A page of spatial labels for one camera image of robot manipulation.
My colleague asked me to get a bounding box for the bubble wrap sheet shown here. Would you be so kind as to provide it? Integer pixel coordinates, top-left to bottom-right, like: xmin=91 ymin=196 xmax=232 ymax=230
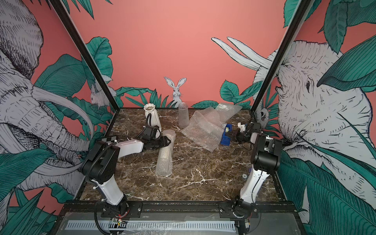
xmin=155 ymin=129 xmax=176 ymax=177

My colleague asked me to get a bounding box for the tall white ribbed vase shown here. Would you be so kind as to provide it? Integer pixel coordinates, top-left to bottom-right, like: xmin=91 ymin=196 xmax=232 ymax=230
xmin=144 ymin=103 xmax=162 ymax=131

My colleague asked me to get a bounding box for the bubble wrap pile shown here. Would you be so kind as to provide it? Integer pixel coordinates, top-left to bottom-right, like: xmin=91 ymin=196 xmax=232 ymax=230
xmin=182 ymin=103 xmax=242 ymax=152

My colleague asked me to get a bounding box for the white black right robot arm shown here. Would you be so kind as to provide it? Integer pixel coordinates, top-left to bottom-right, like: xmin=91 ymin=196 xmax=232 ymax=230
xmin=232 ymin=122 xmax=283 ymax=218

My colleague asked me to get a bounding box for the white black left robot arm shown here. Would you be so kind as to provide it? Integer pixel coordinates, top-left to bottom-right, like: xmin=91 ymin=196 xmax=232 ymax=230
xmin=79 ymin=114 xmax=172 ymax=219

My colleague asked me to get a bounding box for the blue tape dispenser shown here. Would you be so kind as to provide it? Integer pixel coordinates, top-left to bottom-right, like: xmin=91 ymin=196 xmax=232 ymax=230
xmin=220 ymin=124 xmax=232 ymax=146

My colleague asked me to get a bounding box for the clear textured glass vase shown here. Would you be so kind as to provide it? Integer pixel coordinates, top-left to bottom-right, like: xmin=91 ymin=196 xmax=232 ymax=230
xmin=178 ymin=102 xmax=190 ymax=129

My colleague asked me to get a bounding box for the black white checkerboard card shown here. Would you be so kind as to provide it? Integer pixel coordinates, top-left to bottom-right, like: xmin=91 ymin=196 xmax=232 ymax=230
xmin=98 ymin=136 xmax=118 ymax=144

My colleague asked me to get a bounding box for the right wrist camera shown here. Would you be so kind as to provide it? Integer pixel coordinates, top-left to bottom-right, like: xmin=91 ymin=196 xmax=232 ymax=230
xmin=238 ymin=122 xmax=246 ymax=133

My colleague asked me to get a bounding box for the white slotted cable duct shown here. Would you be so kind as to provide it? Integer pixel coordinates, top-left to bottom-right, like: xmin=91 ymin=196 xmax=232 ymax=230
xmin=64 ymin=220 xmax=237 ymax=232

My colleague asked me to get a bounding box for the black front mounting rail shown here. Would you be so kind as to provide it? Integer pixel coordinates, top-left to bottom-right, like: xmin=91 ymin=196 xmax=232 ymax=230
xmin=59 ymin=199 xmax=299 ymax=219

